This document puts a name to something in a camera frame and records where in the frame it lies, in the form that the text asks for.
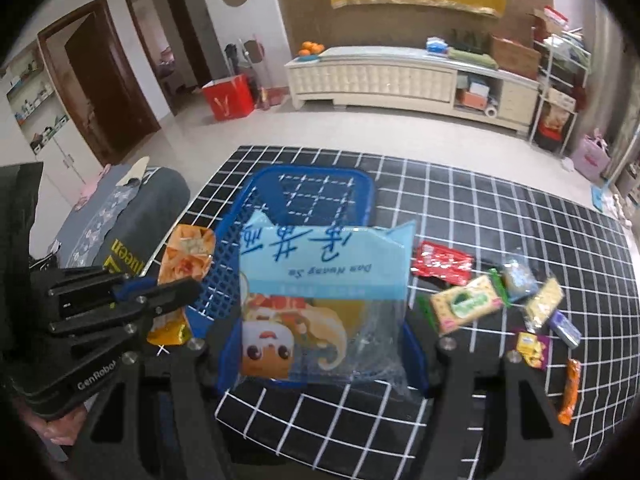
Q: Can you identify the grey queen print cloth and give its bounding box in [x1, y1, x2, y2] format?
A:
[50, 157, 190, 275]

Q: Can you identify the green folded cloth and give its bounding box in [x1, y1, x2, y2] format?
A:
[447, 47, 499, 70]

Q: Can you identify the blue plastic basket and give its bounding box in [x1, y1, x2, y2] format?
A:
[188, 166, 428, 391]

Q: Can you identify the small red snack pouch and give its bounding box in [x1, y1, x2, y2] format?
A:
[411, 240, 473, 286]

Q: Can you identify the orange snack bar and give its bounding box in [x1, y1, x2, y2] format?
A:
[558, 359, 582, 426]

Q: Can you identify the small clear blue pastry bag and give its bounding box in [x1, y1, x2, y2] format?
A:
[501, 254, 538, 302]

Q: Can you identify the purple Doublemint gum box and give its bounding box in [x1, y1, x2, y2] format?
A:
[548, 310, 582, 350]

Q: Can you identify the black white checkered tablecloth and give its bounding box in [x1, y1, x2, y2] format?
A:
[179, 146, 639, 479]

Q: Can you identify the green cracker pack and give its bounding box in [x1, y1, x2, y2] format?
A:
[416, 268, 510, 336]

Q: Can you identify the cream TV cabinet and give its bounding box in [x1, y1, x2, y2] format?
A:
[285, 47, 539, 136]

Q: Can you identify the blue egg yolk pastry bag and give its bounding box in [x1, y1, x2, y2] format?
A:
[239, 212, 416, 392]

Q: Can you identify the cardboard box on cabinet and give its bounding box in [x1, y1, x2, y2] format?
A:
[489, 36, 541, 79]

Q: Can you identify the purple yellow snack pouch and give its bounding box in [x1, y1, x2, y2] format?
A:
[514, 330, 550, 370]

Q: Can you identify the white metal shelf rack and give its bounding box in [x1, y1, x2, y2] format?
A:
[528, 6, 591, 156]

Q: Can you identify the brown wooden door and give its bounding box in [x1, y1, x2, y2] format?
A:
[37, 0, 160, 165]

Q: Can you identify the orange yellow snack pouch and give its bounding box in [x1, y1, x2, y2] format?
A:
[145, 223, 217, 347]

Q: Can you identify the blue tissue pack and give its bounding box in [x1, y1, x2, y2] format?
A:
[425, 37, 449, 56]

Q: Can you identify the clear soda cracker pack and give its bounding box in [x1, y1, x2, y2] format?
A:
[523, 276, 564, 333]

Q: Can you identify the person's left hand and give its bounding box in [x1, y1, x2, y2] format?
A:
[15, 401, 88, 446]

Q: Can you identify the pink gift bag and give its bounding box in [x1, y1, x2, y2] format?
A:
[570, 129, 611, 182]

